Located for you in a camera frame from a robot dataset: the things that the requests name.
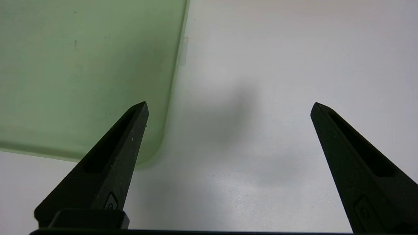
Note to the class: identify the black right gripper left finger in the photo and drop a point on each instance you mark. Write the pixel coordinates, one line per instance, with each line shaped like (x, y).
(104, 169)

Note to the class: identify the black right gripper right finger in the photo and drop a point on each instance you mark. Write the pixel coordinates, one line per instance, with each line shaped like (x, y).
(365, 182)

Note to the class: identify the light green plastic tray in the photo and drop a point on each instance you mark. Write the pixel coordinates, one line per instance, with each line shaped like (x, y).
(81, 75)

